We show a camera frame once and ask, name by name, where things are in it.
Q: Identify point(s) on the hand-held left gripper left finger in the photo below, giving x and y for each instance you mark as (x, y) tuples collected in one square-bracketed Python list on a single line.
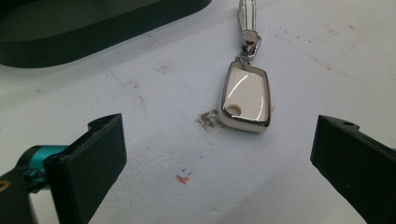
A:
[(87, 174)]

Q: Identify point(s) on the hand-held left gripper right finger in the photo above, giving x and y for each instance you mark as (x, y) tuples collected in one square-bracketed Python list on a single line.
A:
[(361, 168)]

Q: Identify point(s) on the black tray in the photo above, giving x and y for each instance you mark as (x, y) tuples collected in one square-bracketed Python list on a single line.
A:
[(77, 34)]

